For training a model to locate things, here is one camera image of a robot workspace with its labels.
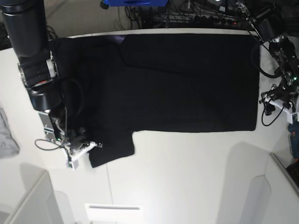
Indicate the grey cloth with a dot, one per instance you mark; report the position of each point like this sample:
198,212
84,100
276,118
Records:
8,146

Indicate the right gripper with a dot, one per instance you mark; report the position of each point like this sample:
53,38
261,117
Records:
75,143

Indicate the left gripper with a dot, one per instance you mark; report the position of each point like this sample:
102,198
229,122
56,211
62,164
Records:
286,96

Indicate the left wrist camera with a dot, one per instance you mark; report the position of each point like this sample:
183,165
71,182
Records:
293,118

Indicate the blue glue gun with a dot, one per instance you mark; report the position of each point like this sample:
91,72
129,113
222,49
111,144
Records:
294,138

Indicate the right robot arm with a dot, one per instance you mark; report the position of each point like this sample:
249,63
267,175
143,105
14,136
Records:
58,100

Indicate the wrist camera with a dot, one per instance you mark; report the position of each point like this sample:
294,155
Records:
73,165
293,118

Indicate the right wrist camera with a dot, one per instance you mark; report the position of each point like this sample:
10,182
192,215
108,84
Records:
73,165

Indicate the black power strip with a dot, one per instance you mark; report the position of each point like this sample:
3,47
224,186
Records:
213,21

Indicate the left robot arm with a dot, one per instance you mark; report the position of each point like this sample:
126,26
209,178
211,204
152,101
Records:
269,26

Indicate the black keyboard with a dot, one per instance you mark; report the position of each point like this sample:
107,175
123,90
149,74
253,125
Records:
293,171

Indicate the blue box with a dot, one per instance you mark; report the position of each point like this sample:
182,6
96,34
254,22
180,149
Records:
137,3

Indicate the black T-shirt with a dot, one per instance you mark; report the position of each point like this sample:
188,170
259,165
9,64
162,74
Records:
190,83

